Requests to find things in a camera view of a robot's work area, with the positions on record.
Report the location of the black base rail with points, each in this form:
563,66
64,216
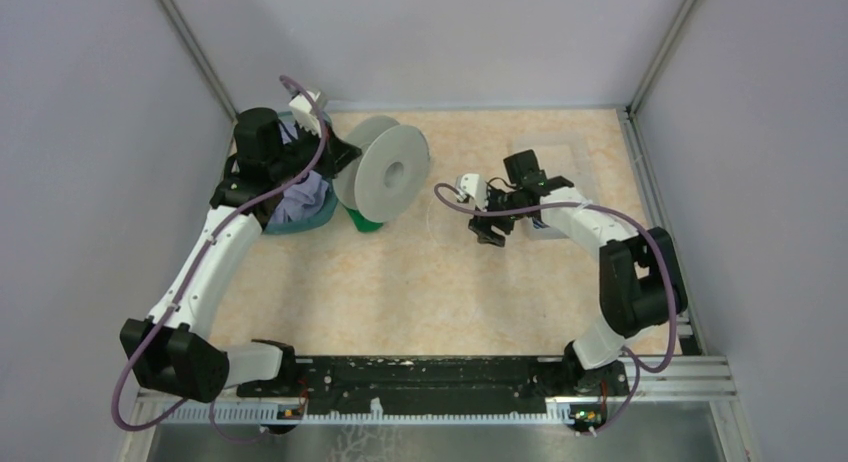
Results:
423,389

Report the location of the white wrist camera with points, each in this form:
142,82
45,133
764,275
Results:
307,108
472,188

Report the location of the lavender cloth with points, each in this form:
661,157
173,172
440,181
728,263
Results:
306,205

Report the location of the clear plastic box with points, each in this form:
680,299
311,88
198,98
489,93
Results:
563,154

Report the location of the green cloth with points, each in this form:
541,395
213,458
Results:
361,223

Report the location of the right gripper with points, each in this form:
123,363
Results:
482,225

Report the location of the white filament spool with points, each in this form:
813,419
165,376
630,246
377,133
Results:
392,169

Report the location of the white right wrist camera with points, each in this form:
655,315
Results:
472,188

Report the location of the teal plastic basket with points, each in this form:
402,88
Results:
298,170

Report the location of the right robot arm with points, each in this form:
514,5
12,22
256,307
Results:
640,284

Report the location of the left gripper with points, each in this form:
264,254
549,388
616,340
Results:
336,155

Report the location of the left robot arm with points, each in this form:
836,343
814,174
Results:
168,350

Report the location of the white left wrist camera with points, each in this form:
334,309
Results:
307,108

